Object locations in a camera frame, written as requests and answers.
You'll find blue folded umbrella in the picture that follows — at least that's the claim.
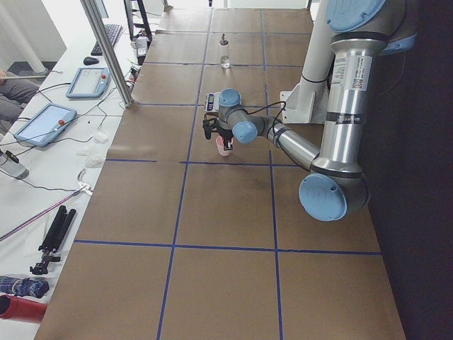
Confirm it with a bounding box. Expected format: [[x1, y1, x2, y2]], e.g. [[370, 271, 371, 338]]
[[1, 276, 50, 298]]

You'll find black keyboard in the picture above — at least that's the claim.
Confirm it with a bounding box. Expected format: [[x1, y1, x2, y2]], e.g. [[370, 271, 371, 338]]
[[91, 23, 123, 56]]

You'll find grey water bottle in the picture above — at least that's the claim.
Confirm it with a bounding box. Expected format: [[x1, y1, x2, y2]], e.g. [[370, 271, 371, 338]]
[[1, 152, 29, 179]]

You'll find red cylinder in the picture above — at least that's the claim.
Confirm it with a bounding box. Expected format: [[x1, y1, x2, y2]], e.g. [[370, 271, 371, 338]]
[[1, 295, 47, 324]]

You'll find pink plastic cup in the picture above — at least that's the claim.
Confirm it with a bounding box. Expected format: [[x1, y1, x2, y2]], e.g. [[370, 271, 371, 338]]
[[215, 136, 234, 157]]

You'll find black computer mouse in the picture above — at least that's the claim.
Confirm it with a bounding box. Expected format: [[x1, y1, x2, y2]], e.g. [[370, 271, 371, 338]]
[[83, 57, 99, 66]]

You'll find blue teach pendant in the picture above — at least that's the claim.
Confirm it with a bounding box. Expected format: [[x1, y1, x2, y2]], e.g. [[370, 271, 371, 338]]
[[66, 67, 110, 99], [13, 103, 77, 147]]

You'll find clear glass sauce bottle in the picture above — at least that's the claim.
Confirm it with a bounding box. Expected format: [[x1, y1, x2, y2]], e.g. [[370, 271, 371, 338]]
[[219, 33, 231, 69]]

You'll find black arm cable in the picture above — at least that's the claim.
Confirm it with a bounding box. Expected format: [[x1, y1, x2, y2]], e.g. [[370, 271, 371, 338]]
[[243, 101, 287, 135]]

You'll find far blue teach pendant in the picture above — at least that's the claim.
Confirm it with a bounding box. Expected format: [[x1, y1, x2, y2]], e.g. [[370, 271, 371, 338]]
[[66, 67, 110, 99]]

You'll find aluminium frame post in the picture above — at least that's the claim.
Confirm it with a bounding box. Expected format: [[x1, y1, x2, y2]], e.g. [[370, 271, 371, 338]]
[[80, 0, 134, 108]]

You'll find white pedestal column with base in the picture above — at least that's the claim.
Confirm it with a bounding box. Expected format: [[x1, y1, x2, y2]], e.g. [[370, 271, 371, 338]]
[[281, 1, 334, 124]]

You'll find crumpled white tissue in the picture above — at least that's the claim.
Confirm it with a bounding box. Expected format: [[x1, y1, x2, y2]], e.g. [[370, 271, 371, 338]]
[[76, 132, 108, 169]]

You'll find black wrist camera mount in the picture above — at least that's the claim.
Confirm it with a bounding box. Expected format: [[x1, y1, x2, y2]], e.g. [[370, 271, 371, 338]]
[[202, 113, 218, 140]]

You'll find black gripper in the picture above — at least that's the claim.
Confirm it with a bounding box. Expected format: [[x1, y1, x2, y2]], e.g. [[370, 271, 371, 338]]
[[217, 125, 234, 150]]

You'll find black folded tripod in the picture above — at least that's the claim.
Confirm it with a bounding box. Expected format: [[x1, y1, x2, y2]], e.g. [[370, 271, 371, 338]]
[[30, 205, 76, 275]]

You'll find seated person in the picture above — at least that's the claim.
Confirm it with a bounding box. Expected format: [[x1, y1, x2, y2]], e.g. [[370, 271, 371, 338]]
[[1, 69, 39, 135]]

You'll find near blue teach pendant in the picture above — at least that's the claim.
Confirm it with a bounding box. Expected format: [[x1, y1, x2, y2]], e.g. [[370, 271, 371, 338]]
[[13, 103, 77, 147]]

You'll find silver digital kitchen scale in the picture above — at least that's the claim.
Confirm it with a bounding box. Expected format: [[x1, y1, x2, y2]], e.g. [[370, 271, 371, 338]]
[[204, 92, 220, 113]]

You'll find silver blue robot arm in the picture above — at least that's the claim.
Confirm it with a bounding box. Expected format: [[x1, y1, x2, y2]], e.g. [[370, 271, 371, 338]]
[[203, 1, 420, 222]]

